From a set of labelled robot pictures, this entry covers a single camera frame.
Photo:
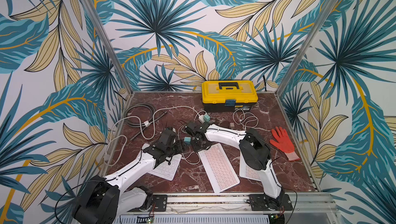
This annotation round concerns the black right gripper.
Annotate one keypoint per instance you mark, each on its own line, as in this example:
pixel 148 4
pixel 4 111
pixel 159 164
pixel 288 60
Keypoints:
pixel 192 129

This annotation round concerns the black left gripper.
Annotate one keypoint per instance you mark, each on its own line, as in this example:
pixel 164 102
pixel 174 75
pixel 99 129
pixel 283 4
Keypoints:
pixel 180 147

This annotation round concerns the teal USB charger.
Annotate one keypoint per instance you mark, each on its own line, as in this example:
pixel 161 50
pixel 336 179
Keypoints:
pixel 187 140
pixel 206 118

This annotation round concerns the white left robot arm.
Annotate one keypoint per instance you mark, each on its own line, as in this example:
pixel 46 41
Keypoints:
pixel 106 198

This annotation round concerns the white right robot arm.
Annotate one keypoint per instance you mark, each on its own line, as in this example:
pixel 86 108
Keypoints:
pixel 256 153

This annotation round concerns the white keyboard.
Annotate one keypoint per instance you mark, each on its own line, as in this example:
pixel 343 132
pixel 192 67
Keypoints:
pixel 167 171

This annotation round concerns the middle pink keyboard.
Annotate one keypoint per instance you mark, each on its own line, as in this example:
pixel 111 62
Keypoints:
pixel 218 168

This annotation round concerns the pink keyboard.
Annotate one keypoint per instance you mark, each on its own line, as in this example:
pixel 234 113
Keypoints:
pixel 218 168
pixel 247 172

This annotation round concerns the right pink keyboard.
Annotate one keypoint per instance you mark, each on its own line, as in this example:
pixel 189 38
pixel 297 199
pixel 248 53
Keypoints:
pixel 247 172

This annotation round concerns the white power strip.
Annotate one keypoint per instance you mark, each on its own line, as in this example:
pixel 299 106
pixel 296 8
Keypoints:
pixel 201 119

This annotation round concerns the yellow black toolbox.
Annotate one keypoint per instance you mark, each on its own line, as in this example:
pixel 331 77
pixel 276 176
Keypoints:
pixel 228 96

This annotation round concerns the red glove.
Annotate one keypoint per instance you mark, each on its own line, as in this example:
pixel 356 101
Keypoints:
pixel 283 143

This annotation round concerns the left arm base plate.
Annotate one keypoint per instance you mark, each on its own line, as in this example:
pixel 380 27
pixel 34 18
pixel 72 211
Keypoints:
pixel 156 203

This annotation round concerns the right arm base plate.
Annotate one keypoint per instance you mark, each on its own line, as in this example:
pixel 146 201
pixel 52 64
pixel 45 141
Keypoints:
pixel 262 202

